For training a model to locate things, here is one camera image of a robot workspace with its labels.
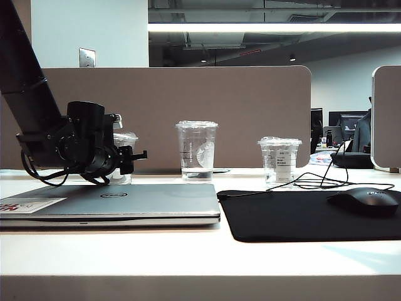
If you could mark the colourful papers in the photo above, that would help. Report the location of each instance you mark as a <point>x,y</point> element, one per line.
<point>321,158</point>

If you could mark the tall clear plastic cup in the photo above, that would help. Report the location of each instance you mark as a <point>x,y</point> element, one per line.
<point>197,150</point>

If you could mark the black computer mouse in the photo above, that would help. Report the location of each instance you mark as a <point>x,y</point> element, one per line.
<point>363,200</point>

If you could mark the silver Dell laptop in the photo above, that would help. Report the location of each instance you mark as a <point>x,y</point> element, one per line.
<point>141,203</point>

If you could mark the black mouse pad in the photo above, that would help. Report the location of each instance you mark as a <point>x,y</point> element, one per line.
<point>282,216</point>

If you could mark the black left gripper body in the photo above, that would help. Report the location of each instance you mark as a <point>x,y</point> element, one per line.
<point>108,160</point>

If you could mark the long ceiling light strip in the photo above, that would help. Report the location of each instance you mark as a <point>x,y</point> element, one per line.
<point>266,27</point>

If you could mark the black bag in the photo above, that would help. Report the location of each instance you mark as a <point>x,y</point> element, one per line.
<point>354,160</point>

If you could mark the small clear cup, white label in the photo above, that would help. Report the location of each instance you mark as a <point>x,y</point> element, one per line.
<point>282,163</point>

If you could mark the metal wall switch plate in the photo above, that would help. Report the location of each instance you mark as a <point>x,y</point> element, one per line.
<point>87,57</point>

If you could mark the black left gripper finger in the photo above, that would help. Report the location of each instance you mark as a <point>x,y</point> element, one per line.
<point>140,155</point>
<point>116,120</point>

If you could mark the clear cup with white logo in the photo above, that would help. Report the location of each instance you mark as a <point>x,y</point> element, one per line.
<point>128,139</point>

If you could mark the black background monitor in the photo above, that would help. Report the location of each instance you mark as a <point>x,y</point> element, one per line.
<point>336,119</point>

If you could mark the dark bottle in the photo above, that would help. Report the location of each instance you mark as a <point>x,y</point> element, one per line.
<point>329,139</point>

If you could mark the wide brown desk divider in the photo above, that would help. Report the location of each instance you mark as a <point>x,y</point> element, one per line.
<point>219,100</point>

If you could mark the grey jacket on chair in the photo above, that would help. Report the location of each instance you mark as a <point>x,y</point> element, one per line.
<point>363,135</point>

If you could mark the brown divider with white edge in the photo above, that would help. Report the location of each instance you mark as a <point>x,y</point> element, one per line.
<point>388,119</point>

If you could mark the grey divider base foot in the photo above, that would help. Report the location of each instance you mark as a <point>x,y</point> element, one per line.
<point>163,171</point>

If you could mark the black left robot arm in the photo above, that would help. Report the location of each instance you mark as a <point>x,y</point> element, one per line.
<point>18,69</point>

